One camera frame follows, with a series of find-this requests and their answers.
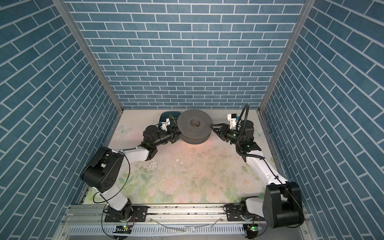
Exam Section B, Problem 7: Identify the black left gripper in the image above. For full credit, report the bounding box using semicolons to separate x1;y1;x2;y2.
151;126;185;149

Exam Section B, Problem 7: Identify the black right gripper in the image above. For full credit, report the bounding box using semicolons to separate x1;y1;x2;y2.
211;123;244;146

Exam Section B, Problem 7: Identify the dark grey perforated spool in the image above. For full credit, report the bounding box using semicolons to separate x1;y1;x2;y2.
177;109;213;145

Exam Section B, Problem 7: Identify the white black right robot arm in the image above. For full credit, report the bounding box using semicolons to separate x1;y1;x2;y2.
211;105;305;228

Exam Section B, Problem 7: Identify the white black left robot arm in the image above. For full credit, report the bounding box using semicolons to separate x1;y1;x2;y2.
80;125;181;222

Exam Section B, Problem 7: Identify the dark teal plastic bin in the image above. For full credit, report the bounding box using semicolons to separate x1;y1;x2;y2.
159;111;181;125

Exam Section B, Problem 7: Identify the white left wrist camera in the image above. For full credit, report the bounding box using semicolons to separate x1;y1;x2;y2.
159;118;171;132

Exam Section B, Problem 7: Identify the aluminium front rail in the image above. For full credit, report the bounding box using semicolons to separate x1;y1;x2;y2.
53;204;317;240

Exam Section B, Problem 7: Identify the aluminium corner post left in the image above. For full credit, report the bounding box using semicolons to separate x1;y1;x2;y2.
52;0;124;114

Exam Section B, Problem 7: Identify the aluminium corner post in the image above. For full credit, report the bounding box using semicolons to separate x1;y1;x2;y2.
52;0;124;114
259;0;316;113

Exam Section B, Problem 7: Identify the aluminium corner post right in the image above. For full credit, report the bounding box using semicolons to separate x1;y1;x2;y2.
259;0;316;113

